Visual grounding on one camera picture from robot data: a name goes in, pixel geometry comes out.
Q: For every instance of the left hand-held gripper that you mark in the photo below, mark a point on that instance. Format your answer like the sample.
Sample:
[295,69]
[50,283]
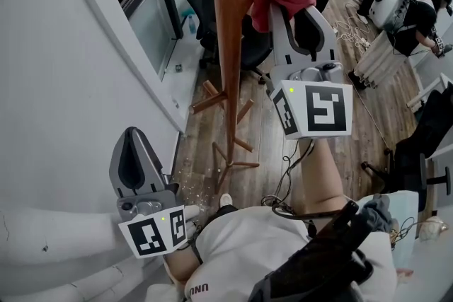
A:
[152,222]

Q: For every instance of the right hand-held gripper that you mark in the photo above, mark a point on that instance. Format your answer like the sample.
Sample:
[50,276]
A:
[318,109]

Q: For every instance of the brown wooden coat rack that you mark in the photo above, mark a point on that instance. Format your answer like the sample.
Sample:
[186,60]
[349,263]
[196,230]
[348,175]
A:
[226,46]

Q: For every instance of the person's right forearm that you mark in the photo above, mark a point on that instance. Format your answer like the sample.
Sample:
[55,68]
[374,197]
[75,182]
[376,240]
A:
[318,173]

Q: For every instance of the person's left forearm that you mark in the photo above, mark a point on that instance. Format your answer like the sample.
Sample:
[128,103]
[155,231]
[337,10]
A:
[180,265]

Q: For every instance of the grey crumpled cloth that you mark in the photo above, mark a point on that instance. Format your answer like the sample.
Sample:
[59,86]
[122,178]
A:
[380,214]

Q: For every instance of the white round robot shell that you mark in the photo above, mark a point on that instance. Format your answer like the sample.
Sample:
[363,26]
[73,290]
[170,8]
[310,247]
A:
[384,7]

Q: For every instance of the person's white shoe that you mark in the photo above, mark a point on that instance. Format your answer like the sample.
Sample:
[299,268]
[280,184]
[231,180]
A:
[225,201]

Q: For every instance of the small black white tag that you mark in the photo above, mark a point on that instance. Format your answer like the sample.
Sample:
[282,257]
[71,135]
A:
[178,67]

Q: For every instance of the clear plastic water bottle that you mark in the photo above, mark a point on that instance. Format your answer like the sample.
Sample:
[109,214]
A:
[189,23]

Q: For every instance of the white padded pipe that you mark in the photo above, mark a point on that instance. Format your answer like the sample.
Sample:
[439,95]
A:
[70,283]

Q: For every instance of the person's white shirt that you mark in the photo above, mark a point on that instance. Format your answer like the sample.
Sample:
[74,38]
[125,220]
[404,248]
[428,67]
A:
[255,240]

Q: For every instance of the black armrest office chair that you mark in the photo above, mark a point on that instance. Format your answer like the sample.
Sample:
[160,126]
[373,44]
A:
[421,145]

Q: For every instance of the glass door cabinet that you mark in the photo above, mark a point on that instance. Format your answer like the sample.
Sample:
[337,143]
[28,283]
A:
[148,3]

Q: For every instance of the white folded frame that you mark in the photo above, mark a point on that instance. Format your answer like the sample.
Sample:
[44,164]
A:
[380,60]

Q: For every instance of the white desk frame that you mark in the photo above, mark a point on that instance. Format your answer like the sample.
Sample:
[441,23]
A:
[430,88]

